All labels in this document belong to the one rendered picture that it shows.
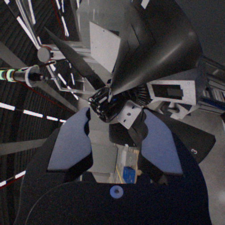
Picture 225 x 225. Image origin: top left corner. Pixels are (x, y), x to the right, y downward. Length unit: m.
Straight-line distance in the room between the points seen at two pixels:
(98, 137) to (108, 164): 5.41
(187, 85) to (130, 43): 0.17
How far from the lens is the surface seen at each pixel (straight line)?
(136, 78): 0.17
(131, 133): 0.37
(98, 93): 0.36
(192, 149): 0.34
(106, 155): 7.54
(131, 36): 0.19
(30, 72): 0.40
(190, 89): 0.30
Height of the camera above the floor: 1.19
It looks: 4 degrees down
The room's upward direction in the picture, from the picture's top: 82 degrees counter-clockwise
